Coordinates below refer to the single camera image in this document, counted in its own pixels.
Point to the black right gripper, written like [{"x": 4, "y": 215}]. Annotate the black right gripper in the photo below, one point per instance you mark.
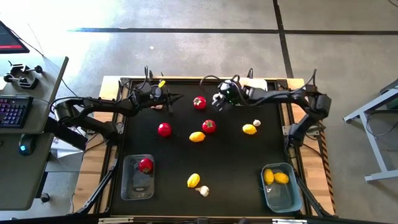
[{"x": 233, "y": 93}]

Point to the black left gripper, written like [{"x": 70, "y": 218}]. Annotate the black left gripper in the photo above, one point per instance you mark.
[{"x": 152, "y": 95}]

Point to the white garlic bulb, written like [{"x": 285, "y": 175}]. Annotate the white garlic bulb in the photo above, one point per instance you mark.
[
  {"x": 257, "y": 122},
  {"x": 203, "y": 190},
  {"x": 157, "y": 107},
  {"x": 215, "y": 97}
]

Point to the red toy tomato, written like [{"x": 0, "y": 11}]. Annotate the red toy tomato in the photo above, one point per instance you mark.
[
  {"x": 209, "y": 126},
  {"x": 199, "y": 102},
  {"x": 164, "y": 129},
  {"x": 145, "y": 165}
]

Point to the yellow toy lemon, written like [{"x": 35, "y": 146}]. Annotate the yellow toy lemon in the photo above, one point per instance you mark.
[
  {"x": 281, "y": 178},
  {"x": 193, "y": 180},
  {"x": 197, "y": 137},
  {"x": 268, "y": 176},
  {"x": 249, "y": 129}
]

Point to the clear grey plastic bin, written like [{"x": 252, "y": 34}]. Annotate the clear grey plastic bin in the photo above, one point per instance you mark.
[{"x": 136, "y": 189}]

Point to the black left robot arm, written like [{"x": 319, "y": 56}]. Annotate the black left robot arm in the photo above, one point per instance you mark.
[{"x": 102, "y": 105}]

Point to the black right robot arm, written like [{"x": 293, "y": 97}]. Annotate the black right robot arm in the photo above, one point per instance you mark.
[{"x": 280, "y": 95}]

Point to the yellow tag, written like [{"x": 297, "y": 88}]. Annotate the yellow tag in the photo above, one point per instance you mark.
[{"x": 161, "y": 83}]

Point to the black table edge clamp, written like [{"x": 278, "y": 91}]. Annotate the black table edge clamp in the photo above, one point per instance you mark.
[
  {"x": 250, "y": 73},
  {"x": 150, "y": 74}
]

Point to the white plastic bin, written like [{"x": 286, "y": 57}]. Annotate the white plastic bin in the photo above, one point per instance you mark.
[{"x": 259, "y": 83}]

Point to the black table mat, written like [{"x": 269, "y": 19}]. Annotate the black table mat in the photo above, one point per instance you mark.
[{"x": 217, "y": 161}]

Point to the black desk foot bar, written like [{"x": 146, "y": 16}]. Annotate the black desk foot bar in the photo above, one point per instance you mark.
[{"x": 65, "y": 135}]

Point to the white paper sheets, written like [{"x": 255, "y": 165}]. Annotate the white paper sheets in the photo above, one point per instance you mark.
[{"x": 70, "y": 149}]

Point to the blue plastic bin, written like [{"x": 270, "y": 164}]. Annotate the blue plastic bin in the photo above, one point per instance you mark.
[{"x": 281, "y": 199}]

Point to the yellow black hazard tape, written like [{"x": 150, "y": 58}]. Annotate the yellow black hazard tape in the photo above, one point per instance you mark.
[{"x": 329, "y": 186}]

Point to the black desk clamp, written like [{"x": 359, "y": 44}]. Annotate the black desk clamp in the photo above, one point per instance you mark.
[
  {"x": 21, "y": 69},
  {"x": 21, "y": 81}
]

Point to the black computer mouse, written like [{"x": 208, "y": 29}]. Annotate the black computer mouse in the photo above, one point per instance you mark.
[{"x": 26, "y": 144}]

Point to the black computer keyboard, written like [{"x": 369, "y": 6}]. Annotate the black computer keyboard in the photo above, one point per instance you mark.
[{"x": 14, "y": 110}]

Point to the grey metal stand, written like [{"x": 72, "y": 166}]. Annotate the grey metal stand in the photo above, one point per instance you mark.
[{"x": 374, "y": 143}]

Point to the black desk caster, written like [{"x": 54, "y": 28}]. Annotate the black desk caster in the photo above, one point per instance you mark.
[{"x": 45, "y": 197}]

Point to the grey office desk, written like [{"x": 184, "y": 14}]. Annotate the grey office desk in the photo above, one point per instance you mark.
[{"x": 18, "y": 174}]

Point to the black computer monitor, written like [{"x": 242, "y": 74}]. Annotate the black computer monitor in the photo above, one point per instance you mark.
[{"x": 9, "y": 39}]

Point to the black aluminium table frame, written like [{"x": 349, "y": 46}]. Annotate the black aluminium table frame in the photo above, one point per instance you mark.
[{"x": 186, "y": 80}]

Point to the black frame strut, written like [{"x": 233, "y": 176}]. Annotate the black frame strut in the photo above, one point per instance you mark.
[
  {"x": 311, "y": 196},
  {"x": 99, "y": 189}
]

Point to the black frame beam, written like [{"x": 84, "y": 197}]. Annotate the black frame beam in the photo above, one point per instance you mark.
[{"x": 199, "y": 221}]

